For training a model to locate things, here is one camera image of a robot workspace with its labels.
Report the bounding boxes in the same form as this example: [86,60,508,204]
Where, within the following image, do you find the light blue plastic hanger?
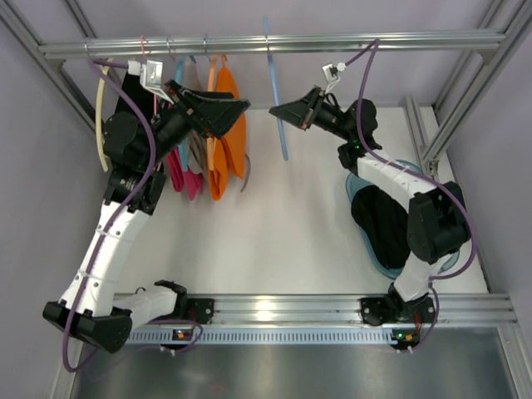
[262,16,289,161]

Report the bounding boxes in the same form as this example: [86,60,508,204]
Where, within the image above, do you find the orange plastic hanger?
[206,55,227,171]

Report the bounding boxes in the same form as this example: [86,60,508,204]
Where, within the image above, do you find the orange trousers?
[208,66,247,200]

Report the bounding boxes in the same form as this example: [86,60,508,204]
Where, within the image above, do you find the black trousers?
[115,73,154,122]
[351,185,411,269]

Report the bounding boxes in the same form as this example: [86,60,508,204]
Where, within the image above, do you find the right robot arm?
[269,86,471,326]

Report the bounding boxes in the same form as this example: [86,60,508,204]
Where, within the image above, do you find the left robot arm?
[42,80,250,356]

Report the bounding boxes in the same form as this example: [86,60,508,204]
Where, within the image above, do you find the beige grey trousers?
[187,70,208,176]

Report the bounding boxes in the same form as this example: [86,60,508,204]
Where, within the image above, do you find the teal plastic hanger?
[175,56,197,172]

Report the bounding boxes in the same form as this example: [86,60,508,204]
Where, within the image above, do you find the black trousers on cream hanger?
[115,73,154,122]

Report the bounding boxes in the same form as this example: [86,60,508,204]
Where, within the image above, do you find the magenta trousers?
[166,145,204,201]

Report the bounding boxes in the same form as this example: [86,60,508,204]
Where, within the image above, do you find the cream plastic hanger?
[95,78,109,172]

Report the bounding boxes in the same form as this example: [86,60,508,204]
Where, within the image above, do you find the teal plastic basket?
[346,174,470,280]

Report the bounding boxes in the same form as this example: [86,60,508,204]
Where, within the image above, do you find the pink wire hanger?
[140,35,175,115]

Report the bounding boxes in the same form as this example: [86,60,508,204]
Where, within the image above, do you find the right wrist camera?
[322,62,347,94]

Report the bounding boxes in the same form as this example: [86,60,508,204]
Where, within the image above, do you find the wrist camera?
[127,59,174,104]
[322,62,347,94]

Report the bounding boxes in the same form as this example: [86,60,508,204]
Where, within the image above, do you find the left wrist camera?
[127,59,174,104]

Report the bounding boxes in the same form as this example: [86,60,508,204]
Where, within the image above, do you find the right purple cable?
[340,38,479,354]

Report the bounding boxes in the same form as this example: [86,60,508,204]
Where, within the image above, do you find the purple cable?
[62,58,204,372]
[340,38,479,354]

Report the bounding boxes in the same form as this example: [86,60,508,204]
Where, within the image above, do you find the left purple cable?
[62,58,204,372]

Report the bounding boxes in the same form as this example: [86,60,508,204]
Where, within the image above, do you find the silver aluminium hanging rail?
[37,28,506,60]

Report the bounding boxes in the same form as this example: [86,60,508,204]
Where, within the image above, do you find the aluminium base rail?
[67,292,519,329]

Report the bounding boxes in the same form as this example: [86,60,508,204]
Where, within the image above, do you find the aluminium frame posts left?
[1,1,96,135]

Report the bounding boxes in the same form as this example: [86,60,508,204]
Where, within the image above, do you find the aluminium frame posts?
[1,1,96,135]
[405,1,531,176]

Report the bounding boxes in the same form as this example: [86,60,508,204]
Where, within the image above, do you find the aluminium frame posts right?
[405,1,531,176]

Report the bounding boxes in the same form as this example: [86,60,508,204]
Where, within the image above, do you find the slotted cable duct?
[126,327,419,346]

